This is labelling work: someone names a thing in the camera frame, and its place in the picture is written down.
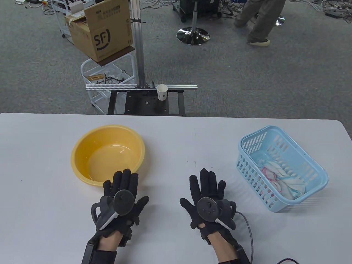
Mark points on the person's right hand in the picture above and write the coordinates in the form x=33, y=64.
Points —
x=207, y=184

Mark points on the person's left hand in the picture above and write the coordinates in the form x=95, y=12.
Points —
x=126, y=181

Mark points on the yellow plastic basin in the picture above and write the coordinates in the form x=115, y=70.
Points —
x=82, y=148

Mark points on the pink-trimmed white dish cloth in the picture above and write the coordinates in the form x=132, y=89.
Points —
x=271, y=178

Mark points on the person's right forearm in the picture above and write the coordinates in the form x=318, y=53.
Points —
x=224, y=247

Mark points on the person's left forearm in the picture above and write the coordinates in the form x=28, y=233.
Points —
x=108, y=242

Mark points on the black left hand controller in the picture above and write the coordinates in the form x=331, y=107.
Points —
x=123, y=202

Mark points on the black hand controller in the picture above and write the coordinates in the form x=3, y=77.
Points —
x=206, y=208
x=123, y=202

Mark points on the black right hand controller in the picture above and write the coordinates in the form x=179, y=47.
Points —
x=206, y=208

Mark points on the black right glove sensor box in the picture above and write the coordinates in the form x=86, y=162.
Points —
x=206, y=237

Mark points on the black glove sensor box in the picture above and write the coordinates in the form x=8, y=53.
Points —
x=206, y=237
x=125, y=238

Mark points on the black left glove sensor box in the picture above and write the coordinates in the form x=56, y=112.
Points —
x=125, y=238

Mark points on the black metal stand base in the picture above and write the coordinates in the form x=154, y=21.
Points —
x=143, y=103

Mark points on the white paper cup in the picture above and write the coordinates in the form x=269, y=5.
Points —
x=162, y=92

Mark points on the small brown box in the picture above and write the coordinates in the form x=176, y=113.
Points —
x=96, y=77

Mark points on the light blue plastic basket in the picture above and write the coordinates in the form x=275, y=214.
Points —
x=316, y=172

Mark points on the brown wooden board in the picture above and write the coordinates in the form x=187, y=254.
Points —
x=118, y=55

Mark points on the chrome stool base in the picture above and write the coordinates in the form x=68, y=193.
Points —
x=281, y=21
x=192, y=35

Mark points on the brown cardboard box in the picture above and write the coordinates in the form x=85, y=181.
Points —
x=104, y=27

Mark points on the black equipment case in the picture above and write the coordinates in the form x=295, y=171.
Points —
x=203, y=7

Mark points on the white metal trolley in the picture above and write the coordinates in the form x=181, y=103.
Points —
x=54, y=8

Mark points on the black power strip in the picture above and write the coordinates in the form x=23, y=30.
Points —
x=332, y=14

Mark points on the aluminium profile frame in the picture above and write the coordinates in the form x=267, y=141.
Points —
x=139, y=41

